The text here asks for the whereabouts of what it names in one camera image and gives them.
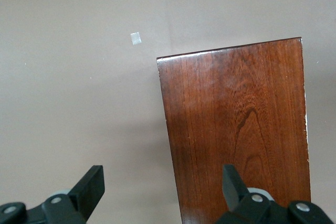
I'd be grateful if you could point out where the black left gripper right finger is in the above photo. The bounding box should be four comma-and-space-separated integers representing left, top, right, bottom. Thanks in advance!
215, 164, 289, 224

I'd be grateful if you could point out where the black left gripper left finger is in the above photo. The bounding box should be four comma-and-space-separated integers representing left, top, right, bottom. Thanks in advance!
41, 165, 106, 224

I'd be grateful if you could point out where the dark brown wooden cabinet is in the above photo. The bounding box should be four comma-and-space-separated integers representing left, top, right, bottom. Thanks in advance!
156, 37, 312, 224

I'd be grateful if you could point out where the small grey tape piece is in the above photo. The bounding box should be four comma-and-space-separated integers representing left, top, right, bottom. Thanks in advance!
130, 32, 142, 46

